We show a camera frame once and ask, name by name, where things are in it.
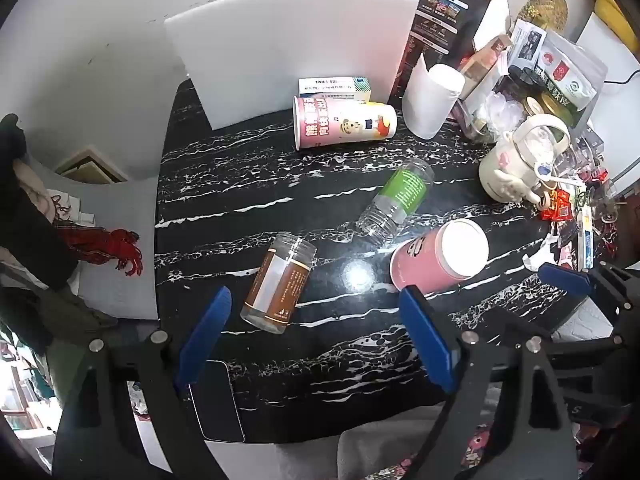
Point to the black smartphone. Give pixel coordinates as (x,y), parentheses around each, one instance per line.
(217,402)

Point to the wooden frame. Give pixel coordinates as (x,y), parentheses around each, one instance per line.
(90,169)

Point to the round gold tin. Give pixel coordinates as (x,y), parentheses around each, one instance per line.
(547,106)

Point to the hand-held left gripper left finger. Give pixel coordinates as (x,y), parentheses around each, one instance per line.
(205,335)

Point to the cartoon print paper cup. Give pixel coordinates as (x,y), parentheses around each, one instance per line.
(345,122)

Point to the silver foil pouch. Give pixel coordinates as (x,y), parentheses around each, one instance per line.
(570,72)

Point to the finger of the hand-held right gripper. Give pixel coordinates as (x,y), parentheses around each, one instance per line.
(565,277)

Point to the red snack packets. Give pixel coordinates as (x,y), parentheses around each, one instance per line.
(557,207)

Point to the woven straw hat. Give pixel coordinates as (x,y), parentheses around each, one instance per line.
(543,10)

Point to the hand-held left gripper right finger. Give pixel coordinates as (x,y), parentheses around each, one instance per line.
(431,345)

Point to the brown paper box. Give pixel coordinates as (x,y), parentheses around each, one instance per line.
(484,62)

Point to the floral cloth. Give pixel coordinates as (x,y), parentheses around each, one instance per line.
(480,452)

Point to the white foam board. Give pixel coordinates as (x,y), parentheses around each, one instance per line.
(290,50)

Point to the small white medicine box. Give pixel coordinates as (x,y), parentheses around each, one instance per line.
(334,87)

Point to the white ceramic teapot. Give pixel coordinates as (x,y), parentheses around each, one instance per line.
(517,162)

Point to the dark clothing pile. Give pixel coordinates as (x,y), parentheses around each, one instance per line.
(30,240)

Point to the green label plastic bottle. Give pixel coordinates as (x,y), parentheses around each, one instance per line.
(396,197)

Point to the brown label clear jar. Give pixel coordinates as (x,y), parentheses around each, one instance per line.
(278,282)

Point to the red lobster toy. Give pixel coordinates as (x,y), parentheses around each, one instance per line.
(112,249)

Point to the pink paper cup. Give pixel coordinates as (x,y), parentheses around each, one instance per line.
(440,256)

